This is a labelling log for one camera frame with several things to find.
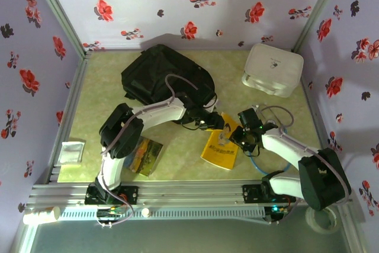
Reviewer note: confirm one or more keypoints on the yellow cartoon boy book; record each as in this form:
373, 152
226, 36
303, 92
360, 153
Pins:
219, 152

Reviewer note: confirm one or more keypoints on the Animal Farm book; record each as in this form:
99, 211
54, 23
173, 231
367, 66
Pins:
148, 155

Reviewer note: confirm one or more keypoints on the black backpack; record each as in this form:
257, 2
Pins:
154, 72

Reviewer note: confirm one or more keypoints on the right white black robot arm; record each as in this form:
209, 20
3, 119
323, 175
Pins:
284, 149

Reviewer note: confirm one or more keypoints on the right circuit board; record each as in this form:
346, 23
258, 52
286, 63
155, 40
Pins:
278, 210

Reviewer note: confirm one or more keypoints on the circuit board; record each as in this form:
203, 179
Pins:
111, 213
278, 210

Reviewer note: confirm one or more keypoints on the white zipper pouch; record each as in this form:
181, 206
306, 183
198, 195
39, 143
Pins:
275, 66

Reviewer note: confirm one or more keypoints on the white round knob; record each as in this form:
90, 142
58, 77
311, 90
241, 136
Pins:
145, 212

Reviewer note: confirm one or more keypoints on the clear tape roll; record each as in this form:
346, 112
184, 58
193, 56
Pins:
328, 226

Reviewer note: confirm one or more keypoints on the left circuit board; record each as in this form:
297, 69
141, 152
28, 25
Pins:
111, 213

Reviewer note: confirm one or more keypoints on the white foil packet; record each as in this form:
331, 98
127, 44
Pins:
72, 151

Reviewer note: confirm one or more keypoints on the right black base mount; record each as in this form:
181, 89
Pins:
251, 193

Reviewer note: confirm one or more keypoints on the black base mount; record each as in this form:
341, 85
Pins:
130, 195
251, 193

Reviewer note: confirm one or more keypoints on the aluminium side rail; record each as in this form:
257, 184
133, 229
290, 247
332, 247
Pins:
72, 99
316, 116

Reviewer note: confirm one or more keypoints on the aluminium frame rail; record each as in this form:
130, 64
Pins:
189, 192

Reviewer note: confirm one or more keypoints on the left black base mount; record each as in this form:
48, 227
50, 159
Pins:
130, 195

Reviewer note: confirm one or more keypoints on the aluminium corner post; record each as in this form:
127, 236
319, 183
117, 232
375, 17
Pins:
318, 10
56, 10

